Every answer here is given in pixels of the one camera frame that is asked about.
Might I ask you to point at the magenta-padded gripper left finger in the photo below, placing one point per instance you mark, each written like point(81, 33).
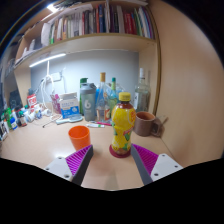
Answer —
point(63, 166)

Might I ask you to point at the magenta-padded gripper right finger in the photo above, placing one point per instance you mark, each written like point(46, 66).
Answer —
point(163, 165)

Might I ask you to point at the yellow drink bottle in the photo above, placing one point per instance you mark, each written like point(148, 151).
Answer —
point(122, 126)

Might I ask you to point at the orange plastic cup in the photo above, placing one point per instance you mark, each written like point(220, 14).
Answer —
point(79, 137)

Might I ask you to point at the brown mug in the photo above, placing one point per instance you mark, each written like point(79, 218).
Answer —
point(144, 125)

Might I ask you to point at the light blue hairbrush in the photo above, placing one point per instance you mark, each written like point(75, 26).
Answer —
point(70, 119)

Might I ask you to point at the red round coaster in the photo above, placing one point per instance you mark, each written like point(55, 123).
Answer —
point(115, 154)

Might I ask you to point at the green and white tube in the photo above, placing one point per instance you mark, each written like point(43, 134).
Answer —
point(95, 125)

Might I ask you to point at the blue and white carton box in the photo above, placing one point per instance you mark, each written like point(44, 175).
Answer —
point(69, 106)

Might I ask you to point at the magenta pouch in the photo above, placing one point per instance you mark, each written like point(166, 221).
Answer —
point(55, 103)

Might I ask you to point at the grey shaker bottle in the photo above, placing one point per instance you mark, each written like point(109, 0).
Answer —
point(88, 103)

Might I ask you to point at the clear glass bottle white cap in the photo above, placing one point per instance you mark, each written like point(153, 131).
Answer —
point(142, 96)

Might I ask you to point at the white jar with red lid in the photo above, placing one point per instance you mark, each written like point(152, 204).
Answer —
point(32, 100)

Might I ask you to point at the clear bottle with gold cap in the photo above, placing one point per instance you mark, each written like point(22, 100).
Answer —
point(102, 103)

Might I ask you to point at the green glass bottle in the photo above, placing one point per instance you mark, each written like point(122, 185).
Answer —
point(82, 80)

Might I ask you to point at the clear bottle with green cap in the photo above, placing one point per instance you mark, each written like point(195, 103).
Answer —
point(113, 91)

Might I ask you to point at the white power strip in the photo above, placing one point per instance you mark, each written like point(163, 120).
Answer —
point(54, 76)

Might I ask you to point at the white desk lamp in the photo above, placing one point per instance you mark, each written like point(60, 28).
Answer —
point(47, 73)

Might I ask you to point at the white light bar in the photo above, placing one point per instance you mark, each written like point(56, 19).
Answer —
point(46, 60)

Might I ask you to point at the wooden shelf unit with books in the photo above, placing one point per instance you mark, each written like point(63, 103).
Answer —
point(100, 40)

